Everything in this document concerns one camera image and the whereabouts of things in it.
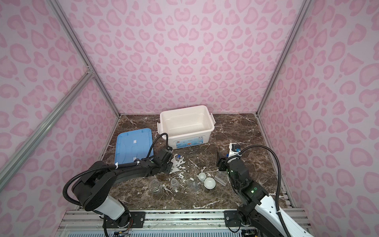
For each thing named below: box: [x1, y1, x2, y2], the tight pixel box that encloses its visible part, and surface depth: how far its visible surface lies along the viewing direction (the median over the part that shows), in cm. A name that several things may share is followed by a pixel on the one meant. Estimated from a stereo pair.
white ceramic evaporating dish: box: [203, 177, 217, 190], surface depth 85 cm
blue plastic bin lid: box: [114, 127, 155, 165], surface depth 105 cm
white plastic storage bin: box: [156, 105, 216, 150], surface depth 102 cm
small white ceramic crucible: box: [198, 172, 206, 181], surface depth 87 cm
